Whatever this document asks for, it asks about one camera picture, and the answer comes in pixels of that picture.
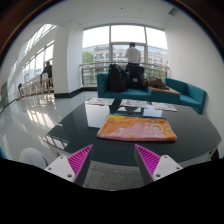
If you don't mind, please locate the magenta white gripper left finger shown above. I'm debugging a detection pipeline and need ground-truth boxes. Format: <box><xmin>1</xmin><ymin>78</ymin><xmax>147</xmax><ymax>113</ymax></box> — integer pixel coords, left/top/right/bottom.
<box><xmin>45</xmin><ymin>145</ymin><xmax>93</xmax><ymax>186</ymax></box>

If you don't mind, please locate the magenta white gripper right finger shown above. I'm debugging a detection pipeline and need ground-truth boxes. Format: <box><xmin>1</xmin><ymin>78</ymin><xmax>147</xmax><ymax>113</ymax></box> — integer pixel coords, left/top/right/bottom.
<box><xmin>134</xmin><ymin>145</ymin><xmax>182</xmax><ymax>185</ymax></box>

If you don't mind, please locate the orange pink folded towel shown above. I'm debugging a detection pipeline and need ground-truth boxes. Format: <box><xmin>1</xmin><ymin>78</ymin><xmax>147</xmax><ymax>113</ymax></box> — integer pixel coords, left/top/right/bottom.
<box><xmin>97</xmin><ymin>115</ymin><xmax>177</xmax><ymax>141</ymax></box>

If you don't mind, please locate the grey round stool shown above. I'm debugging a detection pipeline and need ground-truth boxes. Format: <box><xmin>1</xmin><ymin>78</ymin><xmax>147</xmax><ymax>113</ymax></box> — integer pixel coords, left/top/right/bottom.
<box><xmin>19</xmin><ymin>148</ymin><xmax>48</xmax><ymax>169</ymax></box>

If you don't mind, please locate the right magazine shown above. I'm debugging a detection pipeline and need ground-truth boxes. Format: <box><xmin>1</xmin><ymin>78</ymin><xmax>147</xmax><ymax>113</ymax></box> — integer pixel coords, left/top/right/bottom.
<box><xmin>152</xmin><ymin>102</ymin><xmax>177</xmax><ymax>112</ymax></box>

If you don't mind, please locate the magazine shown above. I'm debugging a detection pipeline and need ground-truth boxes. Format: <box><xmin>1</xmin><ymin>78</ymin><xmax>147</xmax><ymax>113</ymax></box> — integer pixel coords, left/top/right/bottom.
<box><xmin>87</xmin><ymin>98</ymin><xmax>114</xmax><ymax>106</ymax></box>
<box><xmin>120</xmin><ymin>99</ymin><xmax>148</xmax><ymax>109</ymax></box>
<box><xmin>152</xmin><ymin>102</ymin><xmax>177</xmax><ymax>112</ymax></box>

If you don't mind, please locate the middle magazine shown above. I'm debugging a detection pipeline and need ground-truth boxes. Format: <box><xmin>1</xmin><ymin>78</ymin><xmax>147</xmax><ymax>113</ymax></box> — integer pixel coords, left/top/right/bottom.
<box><xmin>120</xmin><ymin>99</ymin><xmax>148</xmax><ymax>109</ymax></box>

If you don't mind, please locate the left magazine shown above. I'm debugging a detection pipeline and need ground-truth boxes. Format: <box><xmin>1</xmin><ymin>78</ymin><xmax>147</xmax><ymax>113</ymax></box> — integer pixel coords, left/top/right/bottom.
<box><xmin>87</xmin><ymin>98</ymin><xmax>114</xmax><ymax>106</ymax></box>

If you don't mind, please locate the wooden side table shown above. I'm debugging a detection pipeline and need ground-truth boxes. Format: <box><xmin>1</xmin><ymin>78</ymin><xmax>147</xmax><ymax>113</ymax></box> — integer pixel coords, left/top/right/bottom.
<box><xmin>148</xmin><ymin>86</ymin><xmax>181</xmax><ymax>95</ymax></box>

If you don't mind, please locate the teal sofa right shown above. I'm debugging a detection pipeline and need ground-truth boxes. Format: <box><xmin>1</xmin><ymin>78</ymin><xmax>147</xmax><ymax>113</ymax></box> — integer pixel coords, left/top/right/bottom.
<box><xmin>150</xmin><ymin>77</ymin><xmax>208</xmax><ymax>115</ymax></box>

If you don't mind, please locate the teal sofa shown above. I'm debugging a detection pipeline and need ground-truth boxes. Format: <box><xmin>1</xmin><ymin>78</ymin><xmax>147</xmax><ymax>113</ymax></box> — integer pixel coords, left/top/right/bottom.
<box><xmin>97</xmin><ymin>72</ymin><xmax>150</xmax><ymax>101</ymax></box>
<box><xmin>150</xmin><ymin>77</ymin><xmax>208</xmax><ymax>115</ymax></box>

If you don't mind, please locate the teal sofa left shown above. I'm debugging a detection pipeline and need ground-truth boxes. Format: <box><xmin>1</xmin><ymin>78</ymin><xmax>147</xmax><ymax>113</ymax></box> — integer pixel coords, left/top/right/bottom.
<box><xmin>97</xmin><ymin>72</ymin><xmax>150</xmax><ymax>101</ymax></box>

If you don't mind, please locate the brown bag on table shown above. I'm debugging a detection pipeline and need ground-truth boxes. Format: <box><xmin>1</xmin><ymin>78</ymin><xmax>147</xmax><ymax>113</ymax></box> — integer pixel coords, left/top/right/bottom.
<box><xmin>148</xmin><ymin>77</ymin><xmax>168</xmax><ymax>90</ymax></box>

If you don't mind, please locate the black backpack right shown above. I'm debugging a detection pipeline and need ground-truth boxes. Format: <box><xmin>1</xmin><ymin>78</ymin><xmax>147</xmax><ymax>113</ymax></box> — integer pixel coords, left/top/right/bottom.
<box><xmin>128</xmin><ymin>66</ymin><xmax>144</xmax><ymax>89</ymax></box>

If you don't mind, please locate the black backpack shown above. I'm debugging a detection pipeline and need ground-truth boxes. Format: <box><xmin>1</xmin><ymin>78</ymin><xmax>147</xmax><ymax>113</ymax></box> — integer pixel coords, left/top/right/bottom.
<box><xmin>107</xmin><ymin>64</ymin><xmax>128</xmax><ymax>93</ymax></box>
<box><xmin>128</xmin><ymin>66</ymin><xmax>144</xmax><ymax>89</ymax></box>

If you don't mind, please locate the black backpack left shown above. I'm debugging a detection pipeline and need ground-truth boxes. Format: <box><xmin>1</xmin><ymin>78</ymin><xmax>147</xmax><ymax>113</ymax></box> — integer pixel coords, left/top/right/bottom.
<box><xmin>107</xmin><ymin>64</ymin><xmax>128</xmax><ymax>93</ymax></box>

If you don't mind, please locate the metal balcony railing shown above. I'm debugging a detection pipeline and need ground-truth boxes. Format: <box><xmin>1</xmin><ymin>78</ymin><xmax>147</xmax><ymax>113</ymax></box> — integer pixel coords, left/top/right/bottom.
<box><xmin>80</xmin><ymin>61</ymin><xmax>169</xmax><ymax>87</ymax></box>

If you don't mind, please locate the person in dark clothes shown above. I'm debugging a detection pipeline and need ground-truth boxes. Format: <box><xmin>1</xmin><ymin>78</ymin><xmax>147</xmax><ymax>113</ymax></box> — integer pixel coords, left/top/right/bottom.
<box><xmin>40</xmin><ymin>61</ymin><xmax>53</xmax><ymax>87</ymax></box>

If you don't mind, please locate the man in white shirt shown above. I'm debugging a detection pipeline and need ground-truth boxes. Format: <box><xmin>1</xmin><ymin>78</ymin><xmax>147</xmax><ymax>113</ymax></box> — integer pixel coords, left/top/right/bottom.
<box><xmin>125</xmin><ymin>42</ymin><xmax>141</xmax><ymax>65</ymax></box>

